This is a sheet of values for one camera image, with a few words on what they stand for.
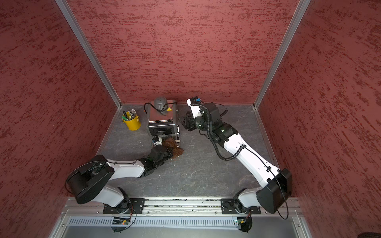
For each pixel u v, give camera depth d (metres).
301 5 0.71
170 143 0.89
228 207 0.74
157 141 0.83
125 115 1.00
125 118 0.99
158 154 0.70
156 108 0.81
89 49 0.87
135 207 0.74
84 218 0.71
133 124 1.02
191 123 0.61
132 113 0.92
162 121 0.73
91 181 0.44
